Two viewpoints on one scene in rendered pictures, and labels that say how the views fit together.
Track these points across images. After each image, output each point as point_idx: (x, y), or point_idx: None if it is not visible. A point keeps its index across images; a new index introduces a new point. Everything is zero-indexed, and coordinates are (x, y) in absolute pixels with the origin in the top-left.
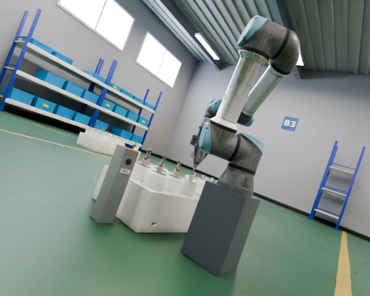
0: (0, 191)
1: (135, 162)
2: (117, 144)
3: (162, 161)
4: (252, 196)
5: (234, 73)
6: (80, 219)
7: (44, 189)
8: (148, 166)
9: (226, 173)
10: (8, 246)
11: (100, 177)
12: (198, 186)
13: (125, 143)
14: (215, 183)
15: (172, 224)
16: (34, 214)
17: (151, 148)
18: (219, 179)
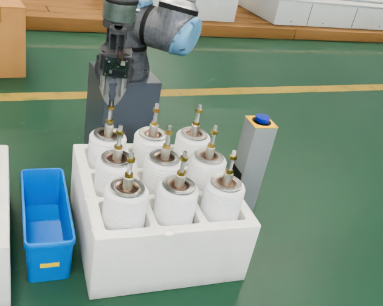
0: (362, 252)
1: (223, 158)
2: (278, 127)
3: (199, 116)
4: (93, 65)
5: None
6: (262, 209)
7: (324, 280)
8: (196, 154)
9: (147, 59)
10: (307, 173)
11: (254, 246)
12: None
13: (269, 116)
14: (143, 80)
15: None
16: (308, 210)
17: (185, 151)
18: (148, 70)
